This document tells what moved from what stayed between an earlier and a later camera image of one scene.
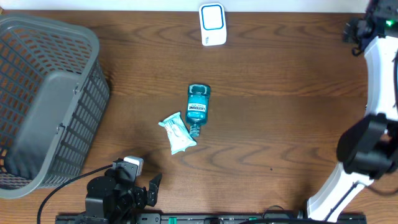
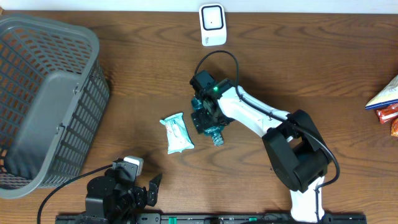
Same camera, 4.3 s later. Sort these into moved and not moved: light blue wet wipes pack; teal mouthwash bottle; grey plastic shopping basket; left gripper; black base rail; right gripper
Moved: right gripper; teal mouthwash bottle
Not moved: black base rail; grey plastic shopping basket; left gripper; light blue wet wipes pack
